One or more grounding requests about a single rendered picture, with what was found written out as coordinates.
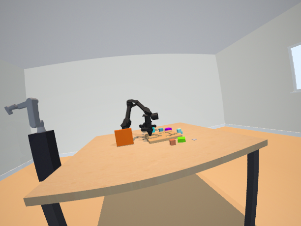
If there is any green block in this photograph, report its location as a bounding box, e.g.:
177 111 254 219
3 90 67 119
178 137 185 143

